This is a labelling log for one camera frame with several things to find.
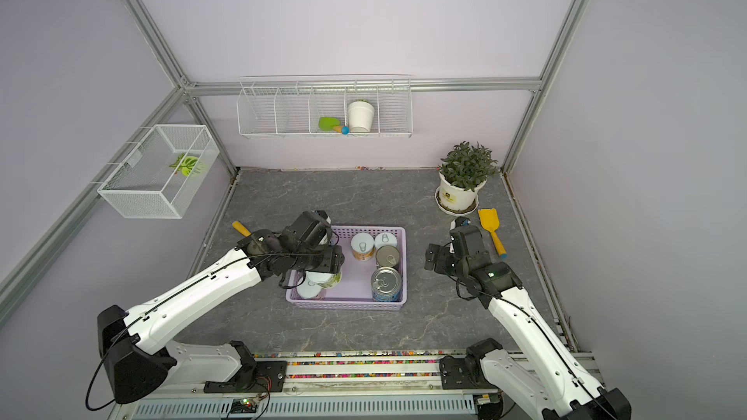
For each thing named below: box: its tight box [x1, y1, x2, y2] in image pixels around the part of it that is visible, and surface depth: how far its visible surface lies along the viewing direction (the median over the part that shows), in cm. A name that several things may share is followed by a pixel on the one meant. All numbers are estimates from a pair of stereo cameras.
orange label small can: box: [350, 232, 375, 262], surface depth 94 cm
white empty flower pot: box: [348, 100, 375, 134], surface depth 95 cm
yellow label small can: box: [373, 232, 398, 250], surface depth 95 cm
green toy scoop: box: [318, 116, 351, 136], surface depth 101 cm
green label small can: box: [305, 270, 344, 288], surface depth 71 cm
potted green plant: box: [433, 140, 499, 216], surface depth 98 cm
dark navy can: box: [375, 245, 400, 268], surface depth 86 cm
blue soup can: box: [370, 266, 402, 303], surface depth 80 cm
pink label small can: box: [296, 280, 326, 300], surface depth 84 cm
